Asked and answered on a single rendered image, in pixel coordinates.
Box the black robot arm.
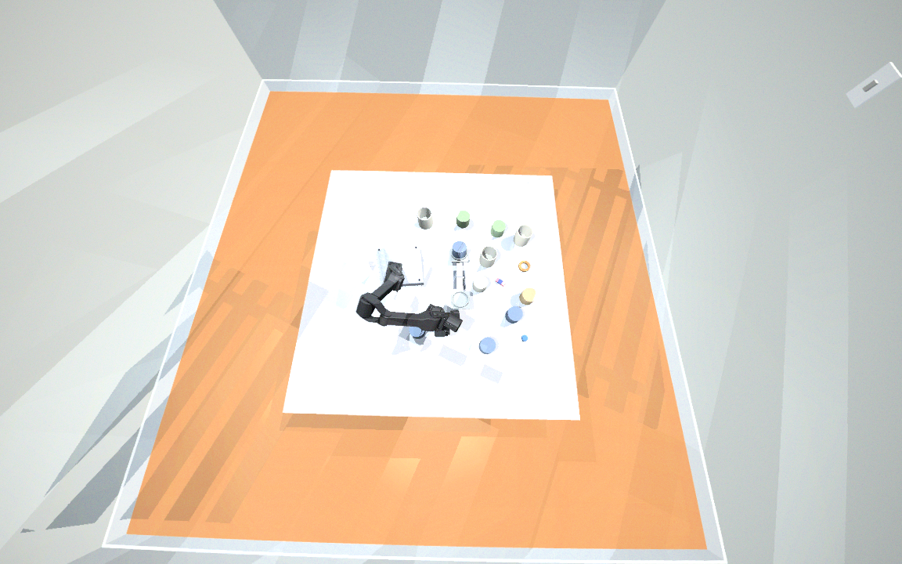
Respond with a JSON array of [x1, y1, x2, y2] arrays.
[[355, 261, 463, 338]]

